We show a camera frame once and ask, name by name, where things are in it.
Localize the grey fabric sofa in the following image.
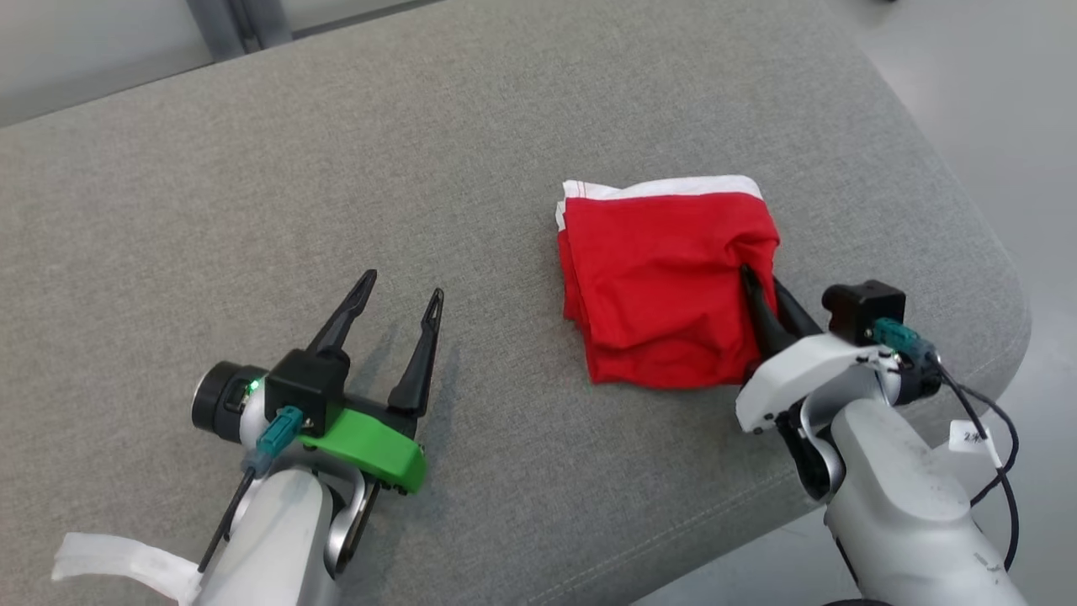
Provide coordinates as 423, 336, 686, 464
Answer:
0, 0, 1033, 606

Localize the white cable label tag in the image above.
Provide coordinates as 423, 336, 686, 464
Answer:
949, 419, 1006, 468

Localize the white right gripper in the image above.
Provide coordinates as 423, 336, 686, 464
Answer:
735, 264, 901, 435

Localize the grey partition frame post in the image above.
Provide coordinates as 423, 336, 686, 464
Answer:
187, 0, 247, 61
234, 0, 292, 47

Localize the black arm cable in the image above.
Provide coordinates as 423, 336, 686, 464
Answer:
198, 467, 257, 573
934, 362, 1021, 573

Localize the teal right camera connector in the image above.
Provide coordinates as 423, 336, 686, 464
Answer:
873, 318, 936, 363

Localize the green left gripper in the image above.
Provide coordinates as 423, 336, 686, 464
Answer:
296, 269, 445, 495

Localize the red shorts white trim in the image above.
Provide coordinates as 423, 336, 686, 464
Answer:
555, 175, 782, 390

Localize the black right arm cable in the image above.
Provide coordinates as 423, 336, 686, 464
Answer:
934, 362, 1021, 573

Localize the teal left camera connector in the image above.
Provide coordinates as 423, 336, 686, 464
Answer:
255, 406, 304, 460

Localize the teal camera connector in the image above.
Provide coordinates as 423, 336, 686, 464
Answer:
255, 406, 304, 460
873, 318, 936, 363

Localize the white tape strip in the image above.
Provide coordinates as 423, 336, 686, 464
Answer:
52, 532, 203, 605

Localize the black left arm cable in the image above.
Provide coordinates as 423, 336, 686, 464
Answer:
198, 467, 257, 573

